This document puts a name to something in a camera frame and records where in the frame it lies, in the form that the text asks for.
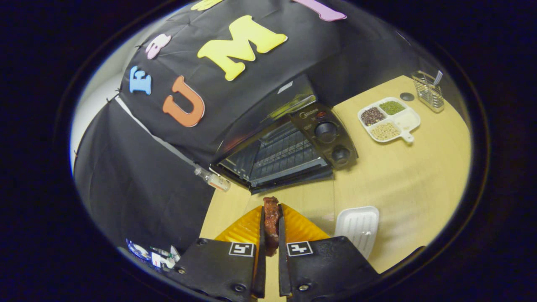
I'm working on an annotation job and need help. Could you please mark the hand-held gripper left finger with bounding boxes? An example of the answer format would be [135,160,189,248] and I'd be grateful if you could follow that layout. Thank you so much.
[174,205,267,300]

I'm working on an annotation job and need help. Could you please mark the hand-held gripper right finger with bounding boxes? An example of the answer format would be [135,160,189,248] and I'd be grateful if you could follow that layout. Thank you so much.
[278,203,380,300]

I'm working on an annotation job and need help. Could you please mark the brown meat slice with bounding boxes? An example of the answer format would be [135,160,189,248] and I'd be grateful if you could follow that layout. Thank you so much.
[263,196,282,257]

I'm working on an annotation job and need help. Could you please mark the black toaster oven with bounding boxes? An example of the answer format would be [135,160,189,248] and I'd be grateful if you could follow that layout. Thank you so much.
[210,75,359,223]

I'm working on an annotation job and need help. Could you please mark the white ribbed tray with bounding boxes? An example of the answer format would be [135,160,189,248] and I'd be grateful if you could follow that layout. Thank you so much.
[334,206,380,259]

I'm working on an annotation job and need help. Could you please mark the small white and blue items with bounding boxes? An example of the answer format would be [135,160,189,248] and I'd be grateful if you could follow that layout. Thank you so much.
[126,238,182,270]

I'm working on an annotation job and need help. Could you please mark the small glass bottle orange label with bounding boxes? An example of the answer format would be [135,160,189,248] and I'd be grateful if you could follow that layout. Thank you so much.
[194,166,231,192]

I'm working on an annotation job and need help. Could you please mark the black backdrop cloth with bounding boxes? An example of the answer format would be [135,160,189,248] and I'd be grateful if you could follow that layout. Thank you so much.
[73,0,420,256]

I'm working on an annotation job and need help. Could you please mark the white divided dish of grains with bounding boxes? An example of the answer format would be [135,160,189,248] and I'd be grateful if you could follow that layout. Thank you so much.
[357,97,421,144]

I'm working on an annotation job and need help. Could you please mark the wire mesh holder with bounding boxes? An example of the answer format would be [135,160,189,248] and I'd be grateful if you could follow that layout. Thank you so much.
[411,70,445,113]

